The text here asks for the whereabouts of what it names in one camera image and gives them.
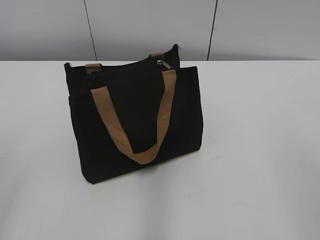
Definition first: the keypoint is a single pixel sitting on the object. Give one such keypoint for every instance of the silver zipper pull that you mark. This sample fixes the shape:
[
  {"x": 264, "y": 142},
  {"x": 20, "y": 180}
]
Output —
[{"x": 163, "y": 63}]

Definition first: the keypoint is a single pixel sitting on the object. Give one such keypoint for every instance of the black canvas tote bag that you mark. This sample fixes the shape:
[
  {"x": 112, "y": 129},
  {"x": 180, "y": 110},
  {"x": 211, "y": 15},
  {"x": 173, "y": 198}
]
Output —
[{"x": 128, "y": 117}]

